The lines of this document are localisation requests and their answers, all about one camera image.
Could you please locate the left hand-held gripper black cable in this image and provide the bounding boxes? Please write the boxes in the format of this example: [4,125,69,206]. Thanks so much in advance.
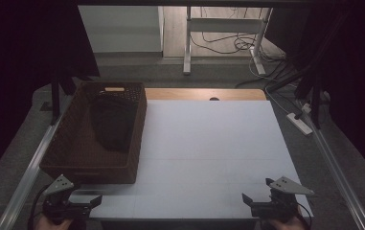
[27,184,53,230]

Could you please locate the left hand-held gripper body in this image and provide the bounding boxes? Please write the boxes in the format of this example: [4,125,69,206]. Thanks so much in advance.
[41,174,92,224]

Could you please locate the aluminium rail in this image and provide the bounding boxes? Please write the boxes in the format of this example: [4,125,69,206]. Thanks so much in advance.
[0,95,75,230]
[295,99,365,230]

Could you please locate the black floor cables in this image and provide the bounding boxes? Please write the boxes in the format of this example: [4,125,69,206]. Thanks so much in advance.
[190,31,287,63]

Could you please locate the white cabinet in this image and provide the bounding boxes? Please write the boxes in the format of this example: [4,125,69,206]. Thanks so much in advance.
[78,5,165,54]

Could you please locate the wooden table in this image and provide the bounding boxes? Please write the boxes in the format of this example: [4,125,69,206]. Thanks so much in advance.
[145,88,267,102]

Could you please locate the brown woven basket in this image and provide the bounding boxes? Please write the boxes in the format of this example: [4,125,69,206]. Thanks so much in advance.
[39,80,148,185]

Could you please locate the white desk frame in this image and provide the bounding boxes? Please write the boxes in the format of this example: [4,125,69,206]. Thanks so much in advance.
[183,6,274,77]

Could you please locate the person's right hand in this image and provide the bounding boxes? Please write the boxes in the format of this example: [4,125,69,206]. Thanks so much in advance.
[269,206,307,230]

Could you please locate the dark curtain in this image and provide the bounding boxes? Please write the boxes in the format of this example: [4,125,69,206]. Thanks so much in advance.
[264,0,365,186]
[0,0,102,188]

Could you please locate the white cable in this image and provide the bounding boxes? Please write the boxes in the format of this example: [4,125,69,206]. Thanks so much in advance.
[248,47,299,117]

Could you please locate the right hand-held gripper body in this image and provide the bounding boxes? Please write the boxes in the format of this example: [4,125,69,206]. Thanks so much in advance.
[250,175,315,223]

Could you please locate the white power strip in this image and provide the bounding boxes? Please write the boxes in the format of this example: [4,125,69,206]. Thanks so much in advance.
[285,112,314,137]

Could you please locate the hand-held gripper black cable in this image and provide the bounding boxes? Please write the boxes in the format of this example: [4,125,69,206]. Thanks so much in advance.
[27,184,53,230]
[296,200,314,230]

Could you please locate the white table mat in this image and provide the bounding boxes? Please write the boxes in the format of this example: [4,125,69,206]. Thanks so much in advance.
[74,99,314,220]

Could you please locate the right hand-held gripper black cable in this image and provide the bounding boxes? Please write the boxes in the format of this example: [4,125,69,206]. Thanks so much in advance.
[296,200,314,230]

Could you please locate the person's left hand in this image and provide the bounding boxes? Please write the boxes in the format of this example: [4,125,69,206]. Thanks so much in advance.
[34,214,73,230]

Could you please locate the black stand post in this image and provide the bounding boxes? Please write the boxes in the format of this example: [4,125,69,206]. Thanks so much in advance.
[309,71,322,130]
[50,71,62,127]

